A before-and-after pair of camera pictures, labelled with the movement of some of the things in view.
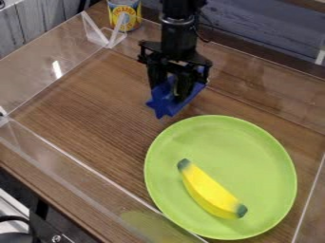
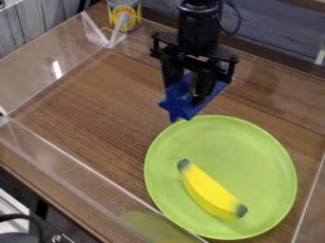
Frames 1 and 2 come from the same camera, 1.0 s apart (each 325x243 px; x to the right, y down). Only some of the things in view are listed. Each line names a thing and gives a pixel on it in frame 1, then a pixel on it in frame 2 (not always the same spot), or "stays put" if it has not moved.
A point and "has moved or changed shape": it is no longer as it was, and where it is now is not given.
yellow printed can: [124, 13] stays put
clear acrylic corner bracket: [103, 36] stays put
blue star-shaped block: [164, 102] has moved or changed shape
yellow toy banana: [210, 193] stays put
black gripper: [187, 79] -> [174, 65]
